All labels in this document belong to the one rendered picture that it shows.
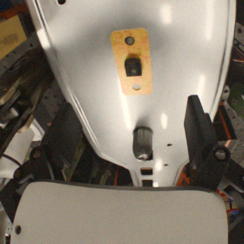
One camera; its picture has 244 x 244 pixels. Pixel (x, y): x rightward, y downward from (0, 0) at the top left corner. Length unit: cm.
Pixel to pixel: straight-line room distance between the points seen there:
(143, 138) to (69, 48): 16
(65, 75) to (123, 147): 17
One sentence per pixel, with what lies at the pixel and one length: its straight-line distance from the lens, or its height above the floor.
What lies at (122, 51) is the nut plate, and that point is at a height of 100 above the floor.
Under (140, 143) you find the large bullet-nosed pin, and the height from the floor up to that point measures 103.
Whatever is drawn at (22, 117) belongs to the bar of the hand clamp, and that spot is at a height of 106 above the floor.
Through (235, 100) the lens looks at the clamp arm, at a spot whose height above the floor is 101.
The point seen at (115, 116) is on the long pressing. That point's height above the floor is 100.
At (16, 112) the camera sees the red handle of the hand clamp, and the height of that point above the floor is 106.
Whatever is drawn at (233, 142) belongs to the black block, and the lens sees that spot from 36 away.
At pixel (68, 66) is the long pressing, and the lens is 20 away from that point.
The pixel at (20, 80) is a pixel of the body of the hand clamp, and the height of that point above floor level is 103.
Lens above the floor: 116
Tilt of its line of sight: 41 degrees down
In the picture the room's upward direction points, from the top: 172 degrees counter-clockwise
